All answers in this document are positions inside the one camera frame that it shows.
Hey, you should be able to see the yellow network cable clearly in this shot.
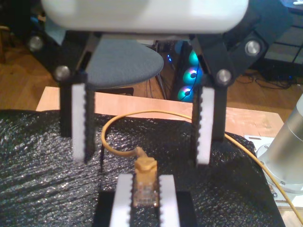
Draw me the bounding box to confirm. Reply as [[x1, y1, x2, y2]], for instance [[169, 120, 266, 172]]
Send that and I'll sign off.
[[102, 110, 303, 223]]

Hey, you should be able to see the grey office chair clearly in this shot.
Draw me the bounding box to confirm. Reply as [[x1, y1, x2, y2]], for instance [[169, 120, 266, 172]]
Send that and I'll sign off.
[[85, 35, 166, 100]]

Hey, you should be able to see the computer tower with lit fans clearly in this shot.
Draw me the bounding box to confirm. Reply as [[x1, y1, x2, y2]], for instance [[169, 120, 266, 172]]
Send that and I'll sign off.
[[165, 40, 206, 104]]

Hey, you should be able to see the black bubble wrap mat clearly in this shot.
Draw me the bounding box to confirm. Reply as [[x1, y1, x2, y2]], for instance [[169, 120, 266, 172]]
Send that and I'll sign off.
[[0, 109, 285, 227]]

